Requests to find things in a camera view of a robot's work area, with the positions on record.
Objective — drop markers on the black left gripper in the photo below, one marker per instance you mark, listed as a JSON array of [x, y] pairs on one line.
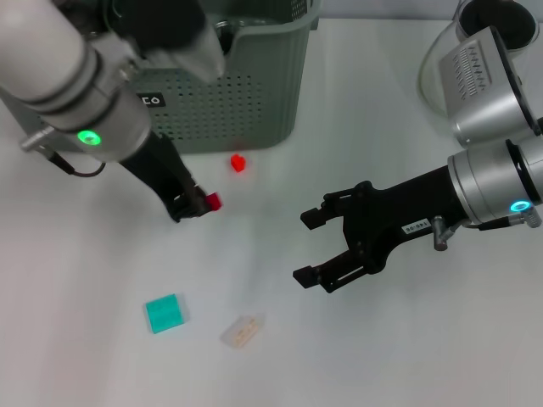
[[161, 169]]

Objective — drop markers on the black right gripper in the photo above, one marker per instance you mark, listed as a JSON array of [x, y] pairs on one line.
[[394, 220]]

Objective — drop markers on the dark red curved block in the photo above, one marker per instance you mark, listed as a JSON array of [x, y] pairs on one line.
[[215, 201]]

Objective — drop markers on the small red notched block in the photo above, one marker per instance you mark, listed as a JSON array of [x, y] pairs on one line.
[[238, 163]]

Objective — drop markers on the large translucent white block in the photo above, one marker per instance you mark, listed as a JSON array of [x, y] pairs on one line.
[[242, 331]]

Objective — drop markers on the teal ridged block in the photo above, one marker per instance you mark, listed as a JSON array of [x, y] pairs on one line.
[[163, 313]]

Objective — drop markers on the glass teacup with black base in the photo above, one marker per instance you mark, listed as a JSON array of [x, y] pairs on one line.
[[227, 38]]

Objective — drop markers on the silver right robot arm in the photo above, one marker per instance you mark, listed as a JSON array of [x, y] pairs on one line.
[[488, 127]]

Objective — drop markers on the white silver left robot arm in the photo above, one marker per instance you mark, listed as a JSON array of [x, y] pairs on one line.
[[85, 85]]

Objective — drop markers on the grey-green perforated storage bin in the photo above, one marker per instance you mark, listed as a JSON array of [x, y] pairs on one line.
[[254, 102]]

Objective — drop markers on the silver straight connector plug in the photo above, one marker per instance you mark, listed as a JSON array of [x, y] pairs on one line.
[[36, 140]]

